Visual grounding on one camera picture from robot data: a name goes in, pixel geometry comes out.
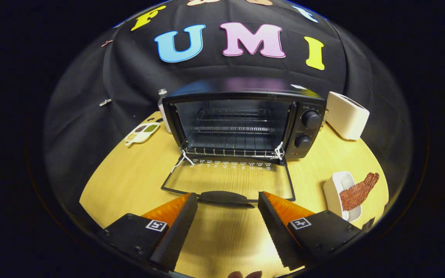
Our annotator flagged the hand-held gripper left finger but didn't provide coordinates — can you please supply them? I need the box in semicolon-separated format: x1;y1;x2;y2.
96;193;199;273

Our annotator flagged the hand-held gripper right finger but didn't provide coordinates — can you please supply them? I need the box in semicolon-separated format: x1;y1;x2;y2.
258;191;363;271

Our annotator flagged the red meat slice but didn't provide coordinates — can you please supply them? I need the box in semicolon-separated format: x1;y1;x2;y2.
340;172;380;212

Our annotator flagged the black toaster oven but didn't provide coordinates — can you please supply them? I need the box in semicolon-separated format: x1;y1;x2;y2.
161;76;328;209

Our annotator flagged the white toaster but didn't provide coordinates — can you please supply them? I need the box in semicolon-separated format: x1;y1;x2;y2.
326;92;370;141

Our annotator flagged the white rectangular dish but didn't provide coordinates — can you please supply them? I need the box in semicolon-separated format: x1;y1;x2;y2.
323;171;362;223

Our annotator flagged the white divided seasoning tray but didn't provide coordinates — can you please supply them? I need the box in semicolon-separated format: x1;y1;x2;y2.
124;122;161;147

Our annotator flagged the clear bottle with silver cap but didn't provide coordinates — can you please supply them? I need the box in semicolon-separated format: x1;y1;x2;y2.
158;89;172;134

